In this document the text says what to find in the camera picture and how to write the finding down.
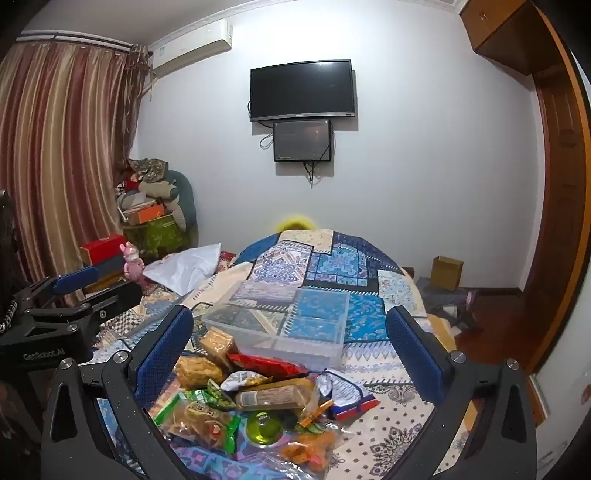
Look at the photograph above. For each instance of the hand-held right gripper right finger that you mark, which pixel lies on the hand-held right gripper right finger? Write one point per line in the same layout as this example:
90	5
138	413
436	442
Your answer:
415	355

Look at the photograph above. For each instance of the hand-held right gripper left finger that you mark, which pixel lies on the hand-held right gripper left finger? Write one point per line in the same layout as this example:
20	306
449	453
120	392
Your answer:
168	350

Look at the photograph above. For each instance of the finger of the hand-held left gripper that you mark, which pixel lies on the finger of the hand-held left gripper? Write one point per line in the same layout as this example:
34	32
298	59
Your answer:
76	279
117	297

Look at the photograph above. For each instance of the clear packet of tan brittle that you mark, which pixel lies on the clear packet of tan brittle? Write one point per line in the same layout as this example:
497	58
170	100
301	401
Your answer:
218	344
198	371

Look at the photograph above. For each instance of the green snack packet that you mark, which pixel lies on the green snack packet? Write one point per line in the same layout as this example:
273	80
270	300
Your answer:
217	399

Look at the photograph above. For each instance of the white and blue snack packet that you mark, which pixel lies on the white and blue snack packet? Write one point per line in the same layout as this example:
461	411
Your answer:
346	392

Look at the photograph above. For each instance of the green-edged clear snack packet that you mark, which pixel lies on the green-edged clear snack packet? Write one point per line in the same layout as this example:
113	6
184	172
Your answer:
203	422

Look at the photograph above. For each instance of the yellow and silver snack packet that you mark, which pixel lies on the yellow and silver snack packet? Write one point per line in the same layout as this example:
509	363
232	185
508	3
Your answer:
244	382

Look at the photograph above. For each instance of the red snack packet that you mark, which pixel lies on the red snack packet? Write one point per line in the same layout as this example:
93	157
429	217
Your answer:
268	364

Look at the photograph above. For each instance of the small orange snack packet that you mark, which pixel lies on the small orange snack packet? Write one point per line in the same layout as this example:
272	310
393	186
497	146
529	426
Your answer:
318	411

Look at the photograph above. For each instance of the long brown biscuit packet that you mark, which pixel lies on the long brown biscuit packet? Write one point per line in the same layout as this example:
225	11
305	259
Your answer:
272	397

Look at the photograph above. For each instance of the green jelly cup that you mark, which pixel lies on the green jelly cup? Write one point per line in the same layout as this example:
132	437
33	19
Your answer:
264	429

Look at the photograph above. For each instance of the clear plastic container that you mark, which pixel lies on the clear plastic container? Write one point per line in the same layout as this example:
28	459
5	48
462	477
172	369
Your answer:
295	323

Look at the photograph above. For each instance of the clear packet of orange snacks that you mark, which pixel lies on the clear packet of orange snacks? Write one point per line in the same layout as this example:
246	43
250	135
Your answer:
309	445

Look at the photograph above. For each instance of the pink plush toy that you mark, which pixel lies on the pink plush toy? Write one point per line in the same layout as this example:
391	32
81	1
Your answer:
133	263

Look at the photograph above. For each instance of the red box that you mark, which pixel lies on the red box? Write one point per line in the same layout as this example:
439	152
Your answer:
104	249

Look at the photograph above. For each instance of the grey cloth heap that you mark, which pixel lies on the grey cloth heap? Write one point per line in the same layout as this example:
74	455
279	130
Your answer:
443	300

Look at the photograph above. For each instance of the patchwork printed blanket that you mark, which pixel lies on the patchwork printed blanket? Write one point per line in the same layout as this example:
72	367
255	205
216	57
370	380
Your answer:
360	318

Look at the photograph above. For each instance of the white pillow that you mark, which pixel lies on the white pillow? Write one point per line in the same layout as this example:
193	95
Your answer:
184	270

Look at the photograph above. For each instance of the green patterned box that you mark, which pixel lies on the green patterned box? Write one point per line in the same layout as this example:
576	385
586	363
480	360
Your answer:
159	235

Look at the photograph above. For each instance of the brown cardboard box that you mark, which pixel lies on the brown cardboard box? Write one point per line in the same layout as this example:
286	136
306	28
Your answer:
447	273

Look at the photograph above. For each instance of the orange box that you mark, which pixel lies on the orange box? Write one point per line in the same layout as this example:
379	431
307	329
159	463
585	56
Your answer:
147	214

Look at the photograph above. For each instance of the red patterned cloth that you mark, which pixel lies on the red patterned cloth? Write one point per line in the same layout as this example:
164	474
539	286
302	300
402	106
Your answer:
227	261

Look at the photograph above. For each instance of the grey plush toy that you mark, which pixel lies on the grey plush toy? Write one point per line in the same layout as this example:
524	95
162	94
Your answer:
152	191

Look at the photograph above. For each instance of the grey-green cushion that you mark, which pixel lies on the grey-green cushion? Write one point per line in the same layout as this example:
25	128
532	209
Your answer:
184	198

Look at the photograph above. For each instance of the striped brown curtain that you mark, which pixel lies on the striped brown curtain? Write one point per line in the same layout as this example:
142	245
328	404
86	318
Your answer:
60	157

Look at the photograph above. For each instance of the dark patterned cloth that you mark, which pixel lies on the dark patterned cloth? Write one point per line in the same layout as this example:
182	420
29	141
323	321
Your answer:
147	170

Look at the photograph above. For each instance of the yellow round object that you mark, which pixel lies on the yellow round object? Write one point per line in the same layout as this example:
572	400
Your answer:
298	224

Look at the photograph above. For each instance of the brown wooden door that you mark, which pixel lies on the brown wooden door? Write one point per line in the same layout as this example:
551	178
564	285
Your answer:
554	194

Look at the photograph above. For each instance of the white air conditioner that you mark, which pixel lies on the white air conditioner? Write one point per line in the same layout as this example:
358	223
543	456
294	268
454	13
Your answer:
194	44

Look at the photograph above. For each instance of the wooden overhead cabinet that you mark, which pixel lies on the wooden overhead cabinet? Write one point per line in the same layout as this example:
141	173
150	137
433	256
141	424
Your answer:
503	32

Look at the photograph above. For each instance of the small black wall monitor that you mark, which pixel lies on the small black wall monitor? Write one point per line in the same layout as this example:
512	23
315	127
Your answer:
302	141

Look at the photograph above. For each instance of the large black wall television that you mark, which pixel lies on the large black wall television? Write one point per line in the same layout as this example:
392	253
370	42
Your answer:
302	90

